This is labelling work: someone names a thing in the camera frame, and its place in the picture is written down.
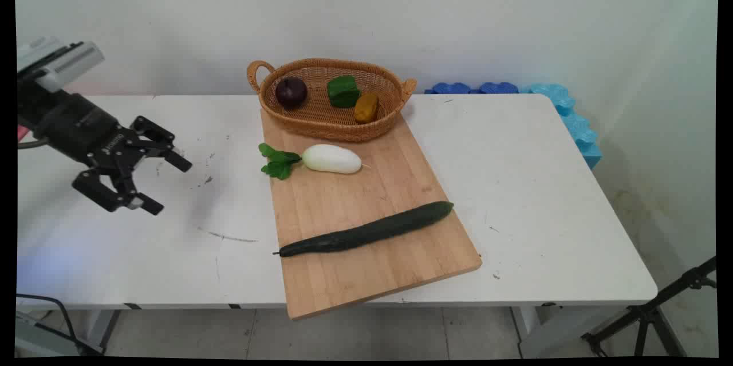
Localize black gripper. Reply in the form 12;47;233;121
20;82;193;216

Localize long dark green cucumber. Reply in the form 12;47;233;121
273;201;455;258

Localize white table leg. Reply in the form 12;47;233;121
85;309;122;351
511;304;616;360

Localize dark purple round onion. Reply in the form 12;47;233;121
275;77;308;109

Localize white radish with green leaves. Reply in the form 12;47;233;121
258;143;367;180

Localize green bell pepper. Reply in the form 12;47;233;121
327;75;361;109

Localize yellow-brown potato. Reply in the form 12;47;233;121
353;92;380;124

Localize wooden cutting board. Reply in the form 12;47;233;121
261;108;483;321

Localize blue plastic object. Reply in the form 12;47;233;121
424;82;519;95

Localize light blue foam mat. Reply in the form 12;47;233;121
518;83;603;170

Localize black tripod stand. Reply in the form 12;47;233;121
581;256;718;359

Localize black floor cable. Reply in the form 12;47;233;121
16;294;105;356

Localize woven wicker basket with handles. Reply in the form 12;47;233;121
247;58;417;143

